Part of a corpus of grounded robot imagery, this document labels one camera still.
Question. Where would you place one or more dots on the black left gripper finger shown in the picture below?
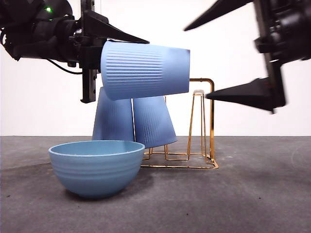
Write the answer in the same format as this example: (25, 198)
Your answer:
(102, 29)

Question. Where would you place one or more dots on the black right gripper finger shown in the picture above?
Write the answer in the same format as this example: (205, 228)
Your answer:
(218, 12)
(250, 94)

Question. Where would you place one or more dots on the light blue ribbed bowl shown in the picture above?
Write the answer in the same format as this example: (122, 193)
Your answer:
(94, 170)

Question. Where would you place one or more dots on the blue ribbed plastic cup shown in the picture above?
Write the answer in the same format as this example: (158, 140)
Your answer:
(153, 121)
(145, 70)
(113, 121)

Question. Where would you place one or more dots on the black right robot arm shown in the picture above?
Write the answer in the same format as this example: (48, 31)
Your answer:
(291, 29)

